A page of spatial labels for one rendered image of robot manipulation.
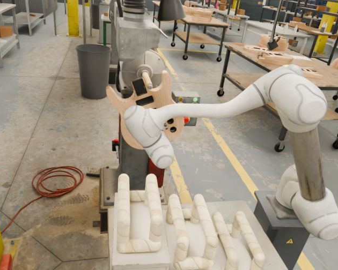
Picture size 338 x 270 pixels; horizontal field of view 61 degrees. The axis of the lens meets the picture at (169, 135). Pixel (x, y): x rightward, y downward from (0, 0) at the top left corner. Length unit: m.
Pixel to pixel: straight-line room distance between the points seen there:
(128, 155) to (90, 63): 2.45
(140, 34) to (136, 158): 1.04
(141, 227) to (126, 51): 0.76
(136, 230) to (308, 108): 0.65
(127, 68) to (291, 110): 0.92
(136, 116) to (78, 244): 1.37
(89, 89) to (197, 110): 3.40
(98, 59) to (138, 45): 3.00
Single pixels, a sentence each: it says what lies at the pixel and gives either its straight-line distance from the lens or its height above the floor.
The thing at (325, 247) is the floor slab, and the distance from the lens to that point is 2.73.
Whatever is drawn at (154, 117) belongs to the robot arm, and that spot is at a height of 1.24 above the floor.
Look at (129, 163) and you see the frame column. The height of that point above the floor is 0.53.
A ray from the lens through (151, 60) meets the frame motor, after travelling 1.63.
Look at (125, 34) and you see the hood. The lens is 1.29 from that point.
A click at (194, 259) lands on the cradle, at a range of 0.87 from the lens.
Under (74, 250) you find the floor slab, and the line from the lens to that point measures 2.25.
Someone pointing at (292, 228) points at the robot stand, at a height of 0.69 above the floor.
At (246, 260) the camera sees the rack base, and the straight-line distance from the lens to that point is 1.07.
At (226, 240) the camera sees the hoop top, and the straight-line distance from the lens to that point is 0.95.
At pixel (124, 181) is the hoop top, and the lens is 0.83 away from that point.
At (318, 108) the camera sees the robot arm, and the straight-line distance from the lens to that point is 1.04.
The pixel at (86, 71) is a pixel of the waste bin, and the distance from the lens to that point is 4.36.
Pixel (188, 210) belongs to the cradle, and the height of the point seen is 1.06.
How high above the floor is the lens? 1.73
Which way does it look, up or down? 29 degrees down
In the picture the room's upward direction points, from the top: 7 degrees clockwise
